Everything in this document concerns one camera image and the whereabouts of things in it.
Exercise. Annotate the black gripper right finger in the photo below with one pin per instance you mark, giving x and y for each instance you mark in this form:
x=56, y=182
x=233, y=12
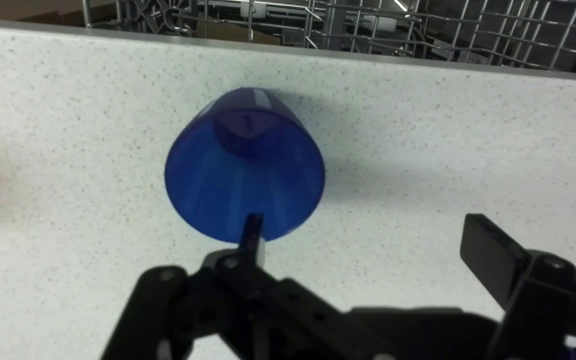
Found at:
x=535, y=288

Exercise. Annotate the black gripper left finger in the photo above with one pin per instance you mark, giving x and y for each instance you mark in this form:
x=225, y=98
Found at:
x=226, y=296

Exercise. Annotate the blue plastic cup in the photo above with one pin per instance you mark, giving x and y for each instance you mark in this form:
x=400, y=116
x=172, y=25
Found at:
x=246, y=152

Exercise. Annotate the grey wire dishwasher rack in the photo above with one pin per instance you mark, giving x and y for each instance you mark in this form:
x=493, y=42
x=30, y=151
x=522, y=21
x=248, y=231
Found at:
x=537, y=34

